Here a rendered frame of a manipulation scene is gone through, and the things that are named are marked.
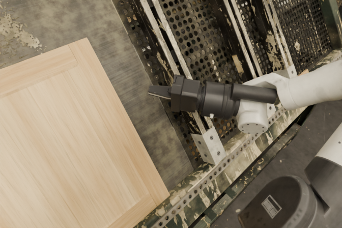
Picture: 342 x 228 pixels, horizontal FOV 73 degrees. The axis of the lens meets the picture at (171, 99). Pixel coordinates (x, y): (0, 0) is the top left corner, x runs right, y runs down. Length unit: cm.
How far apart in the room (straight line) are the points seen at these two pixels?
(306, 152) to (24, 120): 205
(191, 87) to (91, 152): 35
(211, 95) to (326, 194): 29
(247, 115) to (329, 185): 24
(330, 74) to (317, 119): 208
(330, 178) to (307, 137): 200
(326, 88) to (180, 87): 28
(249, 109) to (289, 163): 161
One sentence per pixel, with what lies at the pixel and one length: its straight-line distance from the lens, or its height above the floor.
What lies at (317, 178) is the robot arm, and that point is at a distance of 38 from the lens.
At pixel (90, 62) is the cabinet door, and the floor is 128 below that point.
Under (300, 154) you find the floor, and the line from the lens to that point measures 222.
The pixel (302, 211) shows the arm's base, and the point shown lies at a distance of 34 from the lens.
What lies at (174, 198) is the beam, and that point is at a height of 91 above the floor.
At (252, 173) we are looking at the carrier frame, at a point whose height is 18.
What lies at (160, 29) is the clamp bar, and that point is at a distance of 78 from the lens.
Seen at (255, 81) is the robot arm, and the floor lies 131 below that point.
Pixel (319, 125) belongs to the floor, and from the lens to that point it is 253.
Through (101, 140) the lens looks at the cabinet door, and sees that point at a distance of 71.
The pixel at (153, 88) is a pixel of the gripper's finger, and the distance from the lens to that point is 58.
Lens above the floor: 167
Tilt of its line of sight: 45 degrees down
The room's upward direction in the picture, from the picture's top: straight up
